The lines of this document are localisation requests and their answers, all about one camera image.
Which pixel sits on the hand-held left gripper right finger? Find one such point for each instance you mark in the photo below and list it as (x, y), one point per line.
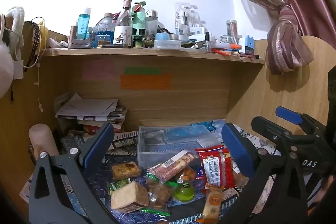
(236, 145)

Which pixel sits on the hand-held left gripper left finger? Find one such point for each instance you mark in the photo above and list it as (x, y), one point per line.
(98, 144)

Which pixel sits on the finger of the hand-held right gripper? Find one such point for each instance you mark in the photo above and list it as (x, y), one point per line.
(267, 129)
(287, 113)

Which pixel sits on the red snack packet white label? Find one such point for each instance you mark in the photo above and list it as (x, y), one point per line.
(216, 166)

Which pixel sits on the brown clear snack packet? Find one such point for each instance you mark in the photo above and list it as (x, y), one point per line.
(241, 180)

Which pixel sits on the nut brittle snack packet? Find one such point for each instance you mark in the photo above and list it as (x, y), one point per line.
(125, 170)

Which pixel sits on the small orange snack packet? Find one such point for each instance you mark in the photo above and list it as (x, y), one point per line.
(189, 174)

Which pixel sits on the square cake green wrapper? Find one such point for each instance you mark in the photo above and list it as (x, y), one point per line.
(127, 196)

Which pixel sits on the orange pastry packet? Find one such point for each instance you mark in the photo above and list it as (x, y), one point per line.
(213, 203)

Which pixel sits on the long pink snack packet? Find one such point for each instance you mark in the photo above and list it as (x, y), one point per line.
(173, 165)

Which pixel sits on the clear plastic storage box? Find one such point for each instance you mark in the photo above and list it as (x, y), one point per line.
(168, 145)

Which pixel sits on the green jelly cup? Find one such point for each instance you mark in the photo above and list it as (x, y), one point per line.
(184, 192)

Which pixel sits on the small brown snack packet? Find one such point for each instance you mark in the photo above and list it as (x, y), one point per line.
(157, 202)

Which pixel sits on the white floral cloth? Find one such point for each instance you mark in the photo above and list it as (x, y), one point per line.
(262, 144)

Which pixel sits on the blue patterned blanket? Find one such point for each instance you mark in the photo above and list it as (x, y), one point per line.
(105, 182)

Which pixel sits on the beige cylinder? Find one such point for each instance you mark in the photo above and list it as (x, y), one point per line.
(43, 140)

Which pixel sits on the wooden desk shelf unit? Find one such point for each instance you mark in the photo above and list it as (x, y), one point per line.
(183, 103)

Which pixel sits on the pink sticky note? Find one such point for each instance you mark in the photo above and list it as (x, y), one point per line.
(98, 70)

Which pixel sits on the orange sticky note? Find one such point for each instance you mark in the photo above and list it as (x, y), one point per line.
(145, 81)

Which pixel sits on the blue pencil sharpener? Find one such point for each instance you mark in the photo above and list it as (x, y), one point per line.
(247, 45)

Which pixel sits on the pink curtain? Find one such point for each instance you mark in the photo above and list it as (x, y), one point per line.
(283, 29)

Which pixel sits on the green sticky note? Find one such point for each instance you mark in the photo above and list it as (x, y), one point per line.
(141, 70)

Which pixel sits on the orange marker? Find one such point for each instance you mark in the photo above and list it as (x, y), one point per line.
(232, 46)

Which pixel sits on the clear jar pink sticks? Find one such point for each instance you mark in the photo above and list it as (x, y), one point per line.
(232, 31)

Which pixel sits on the white power adapter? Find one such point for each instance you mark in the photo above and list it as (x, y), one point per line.
(18, 69)

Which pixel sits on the round bottle blue liquid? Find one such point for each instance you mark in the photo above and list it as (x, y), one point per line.
(105, 32)

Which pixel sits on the small dark bottles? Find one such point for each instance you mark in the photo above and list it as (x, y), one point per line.
(138, 39)

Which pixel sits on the glass bottle illustrated label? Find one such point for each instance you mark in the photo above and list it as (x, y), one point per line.
(123, 29)

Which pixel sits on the blue toner bottle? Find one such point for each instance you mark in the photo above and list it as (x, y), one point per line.
(83, 24)

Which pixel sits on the white plush toy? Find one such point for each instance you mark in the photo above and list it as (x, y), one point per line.
(5, 66)

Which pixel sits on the yellow object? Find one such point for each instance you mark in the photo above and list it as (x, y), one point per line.
(44, 35)

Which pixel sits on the blue lidded plastic container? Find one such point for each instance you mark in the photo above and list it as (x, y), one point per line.
(166, 41)

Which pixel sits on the brown headband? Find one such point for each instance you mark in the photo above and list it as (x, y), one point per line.
(35, 37)

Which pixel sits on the mint green bottle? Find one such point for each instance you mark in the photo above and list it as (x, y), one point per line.
(139, 20)

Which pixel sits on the white packaged items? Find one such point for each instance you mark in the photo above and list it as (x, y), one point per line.
(189, 22)

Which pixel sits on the clear bottle silver cap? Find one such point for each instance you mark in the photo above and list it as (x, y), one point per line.
(151, 22)

